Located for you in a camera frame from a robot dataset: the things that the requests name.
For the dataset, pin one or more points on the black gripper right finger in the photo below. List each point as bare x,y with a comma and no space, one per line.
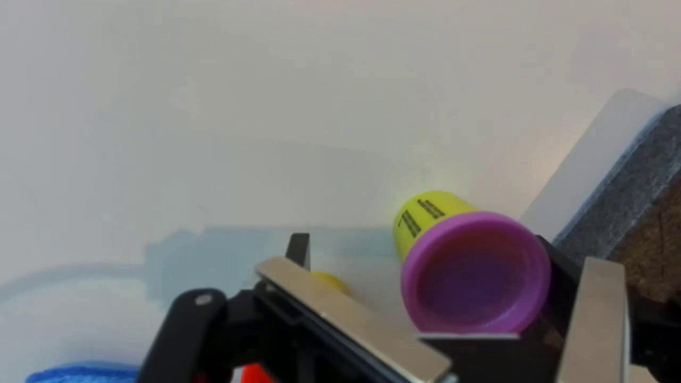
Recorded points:
598,319

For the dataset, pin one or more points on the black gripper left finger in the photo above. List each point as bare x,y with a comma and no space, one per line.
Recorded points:
341,312

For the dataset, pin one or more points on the black eraser block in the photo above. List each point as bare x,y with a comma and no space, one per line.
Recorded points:
638,184

